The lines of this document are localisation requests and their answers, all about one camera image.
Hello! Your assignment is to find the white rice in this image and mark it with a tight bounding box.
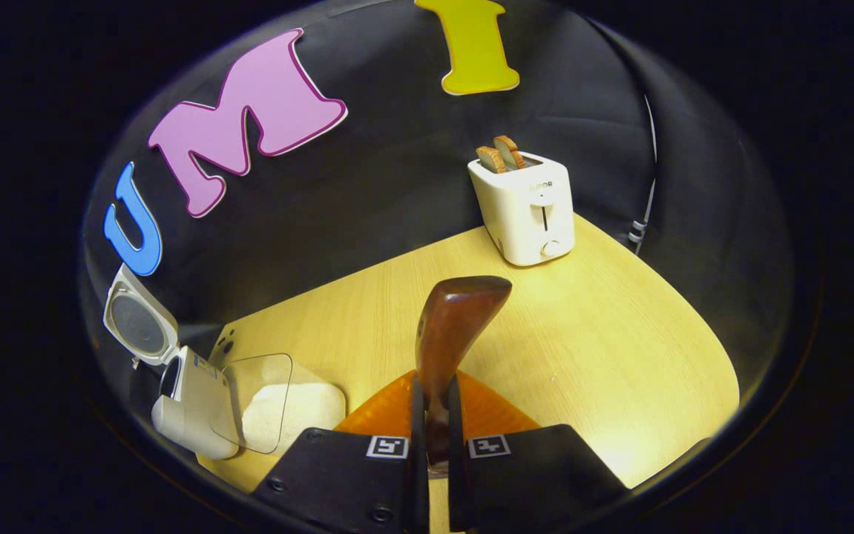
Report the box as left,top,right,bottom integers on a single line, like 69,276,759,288
241,382,347,452

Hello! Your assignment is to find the white toaster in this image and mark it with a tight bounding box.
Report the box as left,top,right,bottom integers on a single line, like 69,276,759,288
467,152,577,268

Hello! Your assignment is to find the brown wooden spoon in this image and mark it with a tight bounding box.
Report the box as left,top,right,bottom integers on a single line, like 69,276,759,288
415,275,513,468

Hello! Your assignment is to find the black backdrop cloth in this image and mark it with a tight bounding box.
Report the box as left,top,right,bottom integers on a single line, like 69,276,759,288
82,0,798,446

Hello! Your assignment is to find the clear plastic rice box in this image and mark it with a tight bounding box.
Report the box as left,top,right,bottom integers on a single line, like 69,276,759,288
209,353,347,455

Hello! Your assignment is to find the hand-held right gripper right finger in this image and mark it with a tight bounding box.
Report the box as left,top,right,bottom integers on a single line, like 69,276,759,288
445,371,629,533

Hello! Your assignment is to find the thin power cable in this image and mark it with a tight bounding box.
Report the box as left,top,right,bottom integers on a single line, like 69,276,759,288
628,95,658,257

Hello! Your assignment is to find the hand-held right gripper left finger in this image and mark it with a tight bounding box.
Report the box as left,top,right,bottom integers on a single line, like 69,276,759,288
252,371,431,534

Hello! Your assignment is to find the white rice cooker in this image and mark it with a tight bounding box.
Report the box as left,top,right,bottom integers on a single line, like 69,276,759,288
103,264,241,461

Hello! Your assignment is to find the toasted bread slice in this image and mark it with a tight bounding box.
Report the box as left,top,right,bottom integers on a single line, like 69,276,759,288
476,145,508,174
493,135,527,170

